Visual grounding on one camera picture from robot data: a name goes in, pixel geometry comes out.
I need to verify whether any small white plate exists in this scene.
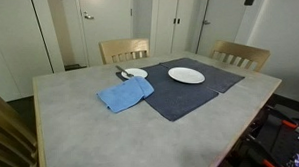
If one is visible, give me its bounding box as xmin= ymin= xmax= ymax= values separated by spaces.
xmin=121 ymin=68 xmax=148 ymax=79

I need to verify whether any blue towel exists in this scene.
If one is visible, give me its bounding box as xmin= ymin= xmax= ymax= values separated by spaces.
xmin=97 ymin=76 xmax=154 ymax=113

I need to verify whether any dark blue placemat far side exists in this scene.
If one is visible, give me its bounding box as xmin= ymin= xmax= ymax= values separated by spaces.
xmin=162 ymin=58 xmax=244 ymax=93

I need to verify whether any white door with handle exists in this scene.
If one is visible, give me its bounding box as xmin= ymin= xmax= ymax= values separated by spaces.
xmin=78 ymin=0 xmax=132 ymax=66

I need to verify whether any dark blue placemat near towel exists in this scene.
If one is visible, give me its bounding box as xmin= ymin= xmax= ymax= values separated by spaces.
xmin=113 ymin=61 xmax=221 ymax=124

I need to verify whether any large white plate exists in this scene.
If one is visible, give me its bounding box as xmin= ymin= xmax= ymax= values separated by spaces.
xmin=168 ymin=67 xmax=205 ymax=84

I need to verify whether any orange handled black clamp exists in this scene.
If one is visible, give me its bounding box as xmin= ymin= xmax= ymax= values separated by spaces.
xmin=245 ymin=134 xmax=285 ymax=167

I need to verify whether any white double closet door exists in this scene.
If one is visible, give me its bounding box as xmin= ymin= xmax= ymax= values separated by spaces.
xmin=153 ymin=0 xmax=198 ymax=55

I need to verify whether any wooden chair near camera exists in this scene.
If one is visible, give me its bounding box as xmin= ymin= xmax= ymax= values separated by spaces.
xmin=0 ymin=96 xmax=39 ymax=167

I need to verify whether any wooden chair by towel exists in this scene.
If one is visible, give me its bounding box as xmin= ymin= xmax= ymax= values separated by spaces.
xmin=99 ymin=38 xmax=150 ymax=64

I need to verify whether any wooden chair by door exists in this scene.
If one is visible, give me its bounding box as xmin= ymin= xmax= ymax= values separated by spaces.
xmin=209 ymin=40 xmax=271 ymax=72

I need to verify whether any white door right side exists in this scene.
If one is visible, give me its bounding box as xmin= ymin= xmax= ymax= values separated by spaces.
xmin=196 ymin=0 xmax=246 ymax=56

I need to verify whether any metal spoon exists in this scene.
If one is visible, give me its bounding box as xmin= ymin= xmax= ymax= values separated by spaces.
xmin=115 ymin=65 xmax=134 ymax=77

